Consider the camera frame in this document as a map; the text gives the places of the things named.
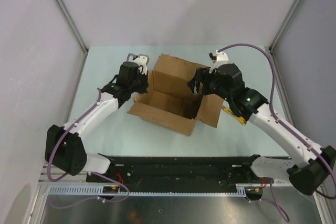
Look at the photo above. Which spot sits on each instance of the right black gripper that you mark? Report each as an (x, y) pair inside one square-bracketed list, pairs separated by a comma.
[(202, 75)]

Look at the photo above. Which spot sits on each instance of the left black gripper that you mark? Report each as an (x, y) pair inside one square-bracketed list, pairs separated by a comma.
[(143, 89)]

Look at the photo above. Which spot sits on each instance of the brown cardboard express box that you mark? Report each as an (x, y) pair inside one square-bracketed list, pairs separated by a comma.
[(170, 103)]

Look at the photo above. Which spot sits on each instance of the yellow utility knife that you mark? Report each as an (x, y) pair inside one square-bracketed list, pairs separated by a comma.
[(239, 118)]

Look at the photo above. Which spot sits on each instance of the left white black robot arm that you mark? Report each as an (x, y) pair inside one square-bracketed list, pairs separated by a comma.
[(64, 144)]

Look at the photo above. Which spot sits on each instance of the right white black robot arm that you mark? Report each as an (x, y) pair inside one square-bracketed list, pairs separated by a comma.
[(309, 164)]

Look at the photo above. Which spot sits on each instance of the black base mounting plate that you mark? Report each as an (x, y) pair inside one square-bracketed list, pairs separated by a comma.
[(180, 174)]

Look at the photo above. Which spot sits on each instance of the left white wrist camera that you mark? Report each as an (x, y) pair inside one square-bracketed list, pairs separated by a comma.
[(142, 61)]

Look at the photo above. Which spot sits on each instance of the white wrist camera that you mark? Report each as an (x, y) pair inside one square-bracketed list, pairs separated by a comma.
[(218, 59), (142, 61)]

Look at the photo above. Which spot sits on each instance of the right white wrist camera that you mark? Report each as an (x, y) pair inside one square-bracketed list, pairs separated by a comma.
[(218, 59)]

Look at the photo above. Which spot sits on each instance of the right aluminium side rail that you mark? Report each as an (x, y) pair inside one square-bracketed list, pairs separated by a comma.
[(281, 89)]

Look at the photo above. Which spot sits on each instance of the left aluminium frame post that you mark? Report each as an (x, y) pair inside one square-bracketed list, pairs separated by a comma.
[(71, 25)]

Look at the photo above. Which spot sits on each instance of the aluminium frame post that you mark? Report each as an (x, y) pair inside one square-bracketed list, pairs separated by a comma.
[(71, 25), (288, 19)]

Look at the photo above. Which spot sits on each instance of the white slotted cable duct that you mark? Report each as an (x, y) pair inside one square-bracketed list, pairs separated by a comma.
[(109, 190)]

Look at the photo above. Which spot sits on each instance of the right aluminium frame post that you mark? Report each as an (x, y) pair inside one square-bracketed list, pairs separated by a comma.
[(288, 19)]

